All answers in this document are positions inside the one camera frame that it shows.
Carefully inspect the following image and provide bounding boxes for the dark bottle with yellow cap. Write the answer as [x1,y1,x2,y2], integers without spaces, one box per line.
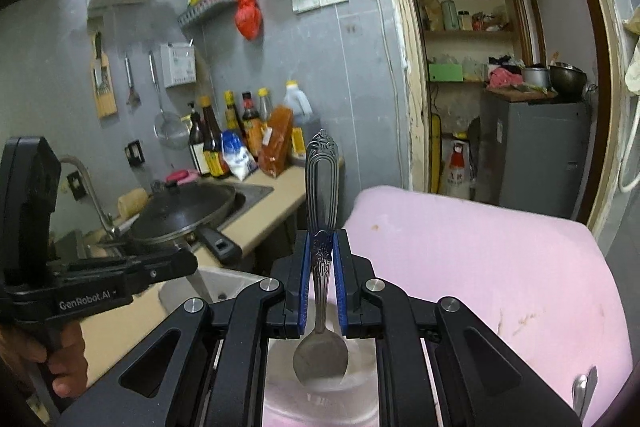
[223,90,246,142]

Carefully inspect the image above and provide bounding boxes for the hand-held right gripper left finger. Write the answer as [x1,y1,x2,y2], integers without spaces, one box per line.
[57,229,313,427]

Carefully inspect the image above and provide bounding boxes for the red plastic bag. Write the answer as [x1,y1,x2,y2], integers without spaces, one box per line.
[234,0,263,41]

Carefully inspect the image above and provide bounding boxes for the dark bottle with red cap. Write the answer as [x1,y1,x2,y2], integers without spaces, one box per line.
[241,91,264,158]

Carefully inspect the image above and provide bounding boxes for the green box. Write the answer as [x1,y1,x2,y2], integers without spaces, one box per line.
[428,63,464,84]

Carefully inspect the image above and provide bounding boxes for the orange-brown spice packet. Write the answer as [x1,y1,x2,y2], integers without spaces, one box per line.
[258,105,294,178]

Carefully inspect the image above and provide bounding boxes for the person's left hand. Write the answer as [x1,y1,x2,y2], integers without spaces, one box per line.
[0,322,89,401]

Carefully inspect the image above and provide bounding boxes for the grey wall rack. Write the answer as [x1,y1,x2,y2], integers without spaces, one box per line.
[177,0,239,28]

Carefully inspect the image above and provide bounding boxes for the grey cabinet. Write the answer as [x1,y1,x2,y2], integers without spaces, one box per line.
[479,91,592,214]

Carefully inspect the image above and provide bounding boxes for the white wall box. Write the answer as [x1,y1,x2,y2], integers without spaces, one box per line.
[159,42,198,88]

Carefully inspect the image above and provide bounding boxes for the black wall socket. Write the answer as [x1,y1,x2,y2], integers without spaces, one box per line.
[65,170,89,201]
[124,140,147,167]

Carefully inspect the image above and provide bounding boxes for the white bottle with red label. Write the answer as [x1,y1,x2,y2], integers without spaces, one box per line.
[444,133,477,201]

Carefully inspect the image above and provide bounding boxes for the white and blue salt bag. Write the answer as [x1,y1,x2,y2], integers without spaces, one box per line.
[220,130,259,181]

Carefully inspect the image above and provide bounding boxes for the large vinegar jug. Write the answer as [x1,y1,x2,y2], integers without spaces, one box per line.
[281,80,314,160]

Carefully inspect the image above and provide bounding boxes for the wooden shelf unit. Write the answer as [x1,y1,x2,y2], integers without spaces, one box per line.
[399,0,533,84]

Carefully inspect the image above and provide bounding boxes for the wooden brush handle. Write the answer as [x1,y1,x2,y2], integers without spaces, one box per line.
[116,188,149,219]

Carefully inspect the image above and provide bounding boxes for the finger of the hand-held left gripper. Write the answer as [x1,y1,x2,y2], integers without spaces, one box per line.
[127,248,199,294]

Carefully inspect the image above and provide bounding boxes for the dark metal bowl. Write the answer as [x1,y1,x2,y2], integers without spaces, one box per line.
[549,62,589,98]

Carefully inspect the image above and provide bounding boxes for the white power cable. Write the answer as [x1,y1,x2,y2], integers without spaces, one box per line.
[371,0,407,188]

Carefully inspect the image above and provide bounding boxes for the dark bottle with brown cap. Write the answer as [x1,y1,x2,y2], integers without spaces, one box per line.
[199,95,230,179]

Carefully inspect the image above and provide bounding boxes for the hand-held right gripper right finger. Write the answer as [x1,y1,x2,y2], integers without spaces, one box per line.
[332,229,583,427]

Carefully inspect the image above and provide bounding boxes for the hanging mesh strainer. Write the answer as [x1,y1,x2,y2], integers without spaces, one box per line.
[148,51,192,151]

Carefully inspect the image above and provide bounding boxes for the clear bottle with yellow cap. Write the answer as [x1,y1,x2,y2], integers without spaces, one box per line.
[256,87,274,128]

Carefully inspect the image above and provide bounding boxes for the metal pot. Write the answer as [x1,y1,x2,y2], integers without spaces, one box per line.
[521,65,552,91]

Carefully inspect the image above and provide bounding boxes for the black wok with lid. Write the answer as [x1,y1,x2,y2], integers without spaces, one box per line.
[129,179,244,266]

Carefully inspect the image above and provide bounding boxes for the red cloth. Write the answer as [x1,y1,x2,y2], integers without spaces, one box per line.
[487,67,524,90]

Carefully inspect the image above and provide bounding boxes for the white plastic utensil holder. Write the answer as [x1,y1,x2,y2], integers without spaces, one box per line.
[264,337,380,410]

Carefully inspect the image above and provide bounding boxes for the dark bottle with black cap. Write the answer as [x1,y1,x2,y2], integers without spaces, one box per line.
[188,101,212,178]

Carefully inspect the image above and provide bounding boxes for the steel sink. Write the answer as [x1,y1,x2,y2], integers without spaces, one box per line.
[85,184,275,258]

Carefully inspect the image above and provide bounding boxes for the hanging metal spatula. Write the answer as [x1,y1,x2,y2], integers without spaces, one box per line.
[123,53,142,108]

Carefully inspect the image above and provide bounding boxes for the wooden door frame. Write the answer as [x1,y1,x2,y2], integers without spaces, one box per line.
[367,0,636,238]

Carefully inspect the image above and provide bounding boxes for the pink scrubber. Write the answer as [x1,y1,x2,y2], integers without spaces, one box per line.
[166,167,199,186]

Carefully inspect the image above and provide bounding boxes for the plain metal spoon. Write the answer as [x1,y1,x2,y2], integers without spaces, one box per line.
[571,366,599,417]

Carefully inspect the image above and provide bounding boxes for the metal faucet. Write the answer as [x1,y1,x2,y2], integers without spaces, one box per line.
[59,156,121,240]

